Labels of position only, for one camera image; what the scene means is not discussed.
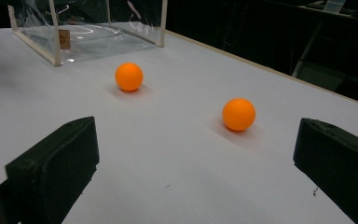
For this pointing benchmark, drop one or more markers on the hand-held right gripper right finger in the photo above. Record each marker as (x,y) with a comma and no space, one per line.
(341,168)

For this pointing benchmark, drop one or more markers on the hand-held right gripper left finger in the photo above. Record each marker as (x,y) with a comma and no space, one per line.
(52,168)

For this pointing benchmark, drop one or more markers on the orange ping-pong ball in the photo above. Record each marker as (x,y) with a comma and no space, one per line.
(238,114)
(129,76)

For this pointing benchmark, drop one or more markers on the clear plastic basket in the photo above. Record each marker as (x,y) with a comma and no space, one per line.
(105,40)

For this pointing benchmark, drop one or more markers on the black folding chair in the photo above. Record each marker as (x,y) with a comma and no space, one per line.
(320,77)

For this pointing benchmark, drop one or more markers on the white table sheet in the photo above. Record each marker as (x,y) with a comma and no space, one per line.
(167,155)

